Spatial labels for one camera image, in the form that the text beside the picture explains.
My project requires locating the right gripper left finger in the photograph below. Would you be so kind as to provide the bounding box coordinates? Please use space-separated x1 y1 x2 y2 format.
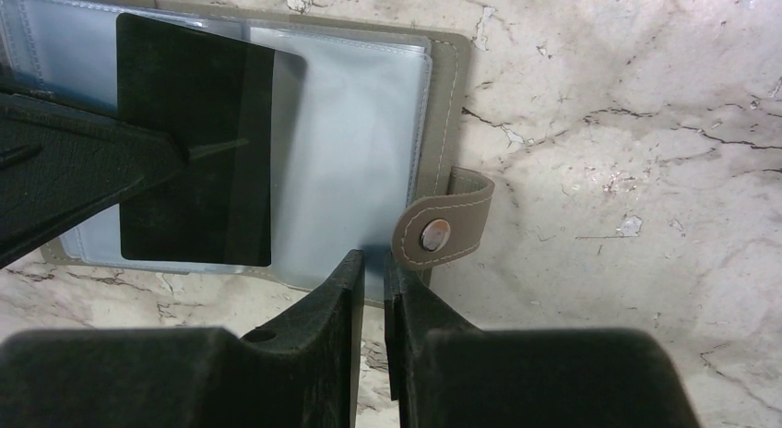
1 250 365 427

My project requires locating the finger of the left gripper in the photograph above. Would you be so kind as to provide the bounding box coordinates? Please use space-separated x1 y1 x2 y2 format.
1 89 187 267

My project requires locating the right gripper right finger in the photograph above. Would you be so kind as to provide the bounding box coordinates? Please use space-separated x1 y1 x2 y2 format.
384 256 699 427

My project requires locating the black credit card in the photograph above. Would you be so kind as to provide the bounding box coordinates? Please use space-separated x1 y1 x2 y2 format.
115 13 306 267

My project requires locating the taupe leather card holder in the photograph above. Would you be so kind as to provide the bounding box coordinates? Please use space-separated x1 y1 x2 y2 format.
1 0 493 301

